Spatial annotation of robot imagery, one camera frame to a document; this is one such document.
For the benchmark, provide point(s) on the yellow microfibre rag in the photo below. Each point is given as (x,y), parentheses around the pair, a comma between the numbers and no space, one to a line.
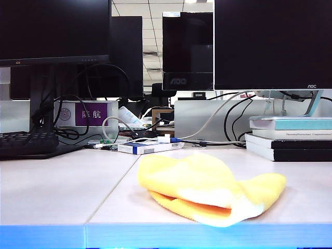
(194,176)

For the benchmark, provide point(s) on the white plug adapter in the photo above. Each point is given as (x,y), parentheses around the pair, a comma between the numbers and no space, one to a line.
(164,138)

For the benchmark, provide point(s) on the grey desk partition panel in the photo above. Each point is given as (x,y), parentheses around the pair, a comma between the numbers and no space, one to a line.
(192,114)

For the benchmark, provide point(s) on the black office chair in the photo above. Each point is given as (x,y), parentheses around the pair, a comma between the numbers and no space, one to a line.
(158,90)

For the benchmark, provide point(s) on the blue and white small box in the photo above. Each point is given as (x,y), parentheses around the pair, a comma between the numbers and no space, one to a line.
(135,149)

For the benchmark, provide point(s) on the white and blue paper package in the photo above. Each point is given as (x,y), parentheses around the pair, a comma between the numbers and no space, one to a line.
(127,114)

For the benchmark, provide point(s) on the small black labelled device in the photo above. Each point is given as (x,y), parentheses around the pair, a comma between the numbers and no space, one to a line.
(199,95)

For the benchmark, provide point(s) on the green circuit board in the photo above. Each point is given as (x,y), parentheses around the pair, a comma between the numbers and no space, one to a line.
(103,141)

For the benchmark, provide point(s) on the purple and white name sign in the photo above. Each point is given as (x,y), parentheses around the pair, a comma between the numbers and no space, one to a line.
(90,114)

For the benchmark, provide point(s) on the matte black background monitor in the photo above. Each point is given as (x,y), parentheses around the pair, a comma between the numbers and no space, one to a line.
(127,52)

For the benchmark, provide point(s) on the glossy black AOC monitor back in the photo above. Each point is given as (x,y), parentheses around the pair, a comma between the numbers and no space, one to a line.
(186,39)

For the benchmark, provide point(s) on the teal spine book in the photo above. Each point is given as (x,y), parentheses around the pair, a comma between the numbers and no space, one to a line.
(298,124)

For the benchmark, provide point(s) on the white spine book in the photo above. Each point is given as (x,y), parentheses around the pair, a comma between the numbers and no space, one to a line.
(298,134)

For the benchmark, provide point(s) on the thin black spine book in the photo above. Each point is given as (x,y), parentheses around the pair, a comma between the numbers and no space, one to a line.
(298,144)

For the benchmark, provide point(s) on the thick black spine book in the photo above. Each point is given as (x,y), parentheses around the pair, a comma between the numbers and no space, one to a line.
(298,155)

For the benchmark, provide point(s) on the large black AOC monitor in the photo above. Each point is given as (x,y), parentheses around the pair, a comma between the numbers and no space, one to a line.
(272,39)

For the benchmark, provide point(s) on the black keyboard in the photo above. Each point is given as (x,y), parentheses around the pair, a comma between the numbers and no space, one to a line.
(26,141)

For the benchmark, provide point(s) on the silver monitor stand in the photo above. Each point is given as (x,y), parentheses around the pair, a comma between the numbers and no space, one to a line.
(315,103)

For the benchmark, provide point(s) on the black monitor with yellow logo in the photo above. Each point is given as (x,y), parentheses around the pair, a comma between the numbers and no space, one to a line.
(52,26)

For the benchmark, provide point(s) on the frosted desk partition panel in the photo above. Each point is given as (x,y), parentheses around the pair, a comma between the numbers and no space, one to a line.
(13,116)

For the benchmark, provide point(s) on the wooden frame box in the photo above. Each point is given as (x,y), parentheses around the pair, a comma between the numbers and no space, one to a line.
(153,119)

